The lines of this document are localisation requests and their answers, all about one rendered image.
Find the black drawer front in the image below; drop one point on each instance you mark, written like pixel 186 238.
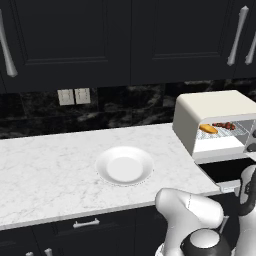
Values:
pixel 110 220

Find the golden baguette bread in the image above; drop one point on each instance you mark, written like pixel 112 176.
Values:
pixel 208 128

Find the wide black wall cupboard door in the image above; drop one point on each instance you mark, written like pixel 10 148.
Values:
pixel 66 40

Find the dark toaster oven knob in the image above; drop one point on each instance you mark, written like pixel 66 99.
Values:
pixel 254 133
pixel 252 147

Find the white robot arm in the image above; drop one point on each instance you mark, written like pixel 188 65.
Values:
pixel 186 210

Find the white round plate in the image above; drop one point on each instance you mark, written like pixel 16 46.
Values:
pixel 125 165

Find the black glass toaster oven door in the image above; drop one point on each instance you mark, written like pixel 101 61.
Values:
pixel 226 168

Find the white wall switch plate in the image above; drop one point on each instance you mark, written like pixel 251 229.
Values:
pixel 82 96
pixel 66 97

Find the red brown kebab skewer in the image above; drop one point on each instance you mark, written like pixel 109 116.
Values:
pixel 225 125

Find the narrow black base cupboard door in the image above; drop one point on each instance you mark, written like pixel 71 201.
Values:
pixel 146 230

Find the white toaster oven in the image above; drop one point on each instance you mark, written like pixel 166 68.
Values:
pixel 213 105

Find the narrow black wall cupboard door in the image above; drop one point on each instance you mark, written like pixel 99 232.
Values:
pixel 245 71

